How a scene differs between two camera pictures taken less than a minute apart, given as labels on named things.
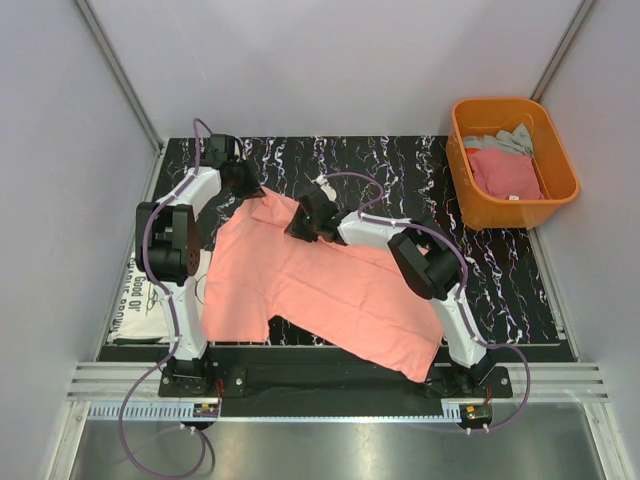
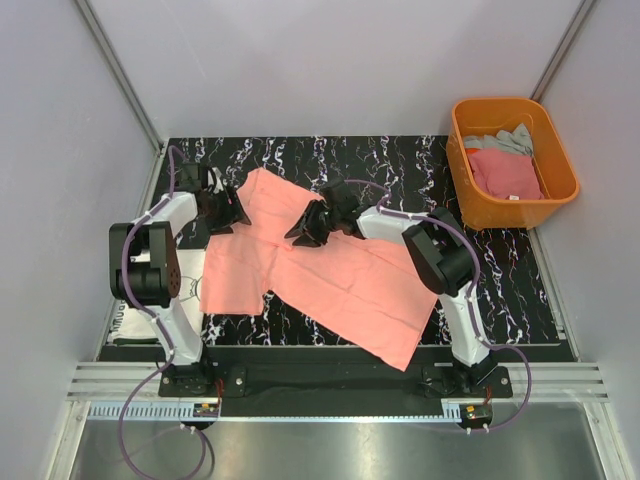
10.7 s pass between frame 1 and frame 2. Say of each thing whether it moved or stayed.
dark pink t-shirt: stayed
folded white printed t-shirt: stayed
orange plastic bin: stayed
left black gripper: moved
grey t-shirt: stayed
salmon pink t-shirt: moved
